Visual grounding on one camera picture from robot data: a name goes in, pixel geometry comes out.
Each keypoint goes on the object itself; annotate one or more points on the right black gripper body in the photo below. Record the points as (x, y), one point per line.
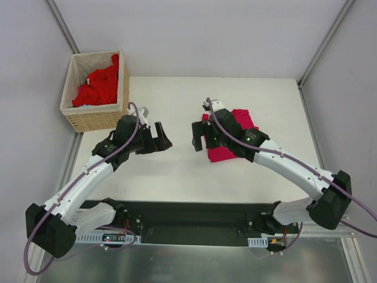
(207, 135)

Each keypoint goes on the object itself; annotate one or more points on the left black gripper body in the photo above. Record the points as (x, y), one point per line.
(151, 141)

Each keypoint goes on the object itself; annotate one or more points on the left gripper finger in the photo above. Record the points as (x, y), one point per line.
(161, 142)
(148, 141)

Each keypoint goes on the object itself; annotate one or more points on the magenta t shirt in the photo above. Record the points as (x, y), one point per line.
(220, 154)

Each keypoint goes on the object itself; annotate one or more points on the wicker laundry basket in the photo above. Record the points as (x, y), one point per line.
(94, 117)

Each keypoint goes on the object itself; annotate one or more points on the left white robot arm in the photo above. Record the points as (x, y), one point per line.
(55, 225)

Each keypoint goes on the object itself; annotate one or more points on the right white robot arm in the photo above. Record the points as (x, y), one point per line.
(327, 193)

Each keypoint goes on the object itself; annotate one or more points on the red t shirt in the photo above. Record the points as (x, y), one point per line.
(101, 86)

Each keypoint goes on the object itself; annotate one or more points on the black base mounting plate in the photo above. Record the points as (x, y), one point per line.
(198, 224)

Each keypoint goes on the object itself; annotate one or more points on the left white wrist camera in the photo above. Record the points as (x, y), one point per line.
(143, 114)

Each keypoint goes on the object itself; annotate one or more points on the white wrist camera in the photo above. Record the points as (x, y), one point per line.
(213, 106)
(143, 114)

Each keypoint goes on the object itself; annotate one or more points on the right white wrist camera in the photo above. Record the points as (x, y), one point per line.
(213, 106)

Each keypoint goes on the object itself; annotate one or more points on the left white cable duct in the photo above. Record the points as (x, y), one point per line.
(105, 237)

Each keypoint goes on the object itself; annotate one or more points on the white cable duct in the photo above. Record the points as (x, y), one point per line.
(261, 242)
(105, 237)

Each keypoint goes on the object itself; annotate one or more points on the right white cable duct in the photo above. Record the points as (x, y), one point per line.
(261, 242)

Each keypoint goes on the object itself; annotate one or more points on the left aluminium frame post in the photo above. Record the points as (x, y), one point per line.
(62, 26)

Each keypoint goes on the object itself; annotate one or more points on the aluminium frame post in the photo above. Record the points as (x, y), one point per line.
(327, 39)
(62, 26)

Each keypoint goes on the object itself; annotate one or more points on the right aluminium frame post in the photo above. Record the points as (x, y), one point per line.
(327, 39)

